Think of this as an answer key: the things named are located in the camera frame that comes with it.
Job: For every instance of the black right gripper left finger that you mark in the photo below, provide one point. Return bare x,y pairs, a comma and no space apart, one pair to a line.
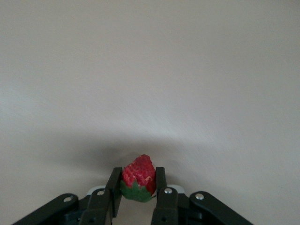
112,187

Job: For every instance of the red strawberry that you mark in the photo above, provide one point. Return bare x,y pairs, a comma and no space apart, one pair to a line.
140,173

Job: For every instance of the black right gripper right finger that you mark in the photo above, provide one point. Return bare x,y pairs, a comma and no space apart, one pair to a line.
168,206

